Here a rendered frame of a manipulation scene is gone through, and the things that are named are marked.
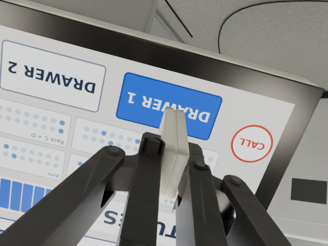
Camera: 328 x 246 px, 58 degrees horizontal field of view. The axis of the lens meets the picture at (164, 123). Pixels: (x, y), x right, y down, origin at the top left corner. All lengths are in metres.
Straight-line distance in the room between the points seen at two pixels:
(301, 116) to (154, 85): 0.14
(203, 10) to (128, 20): 1.30
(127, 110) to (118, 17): 0.17
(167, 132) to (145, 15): 0.27
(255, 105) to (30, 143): 0.22
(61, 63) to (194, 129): 0.14
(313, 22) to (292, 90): 1.46
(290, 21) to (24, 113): 1.55
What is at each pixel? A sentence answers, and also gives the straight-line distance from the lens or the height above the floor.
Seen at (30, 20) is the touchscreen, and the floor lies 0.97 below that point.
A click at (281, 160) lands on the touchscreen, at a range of 0.32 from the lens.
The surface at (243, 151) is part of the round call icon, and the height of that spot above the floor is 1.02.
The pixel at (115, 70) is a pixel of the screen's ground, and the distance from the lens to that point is 0.27.
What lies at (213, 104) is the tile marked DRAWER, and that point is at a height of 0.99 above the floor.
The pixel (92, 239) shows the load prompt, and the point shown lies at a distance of 0.37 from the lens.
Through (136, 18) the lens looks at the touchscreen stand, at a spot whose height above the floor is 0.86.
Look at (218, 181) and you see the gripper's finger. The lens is 0.16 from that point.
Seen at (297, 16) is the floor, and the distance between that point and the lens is 1.70.
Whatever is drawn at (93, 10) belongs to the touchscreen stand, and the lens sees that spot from 0.42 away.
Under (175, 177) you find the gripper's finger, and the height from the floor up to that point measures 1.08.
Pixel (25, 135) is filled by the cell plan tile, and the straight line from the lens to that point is 0.32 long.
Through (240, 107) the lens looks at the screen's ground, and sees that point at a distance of 0.29.
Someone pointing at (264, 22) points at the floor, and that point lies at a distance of 1.73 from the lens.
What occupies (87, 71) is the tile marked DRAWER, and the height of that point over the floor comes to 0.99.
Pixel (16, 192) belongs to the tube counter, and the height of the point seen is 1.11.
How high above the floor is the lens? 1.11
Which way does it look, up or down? 19 degrees down
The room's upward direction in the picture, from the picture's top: 167 degrees counter-clockwise
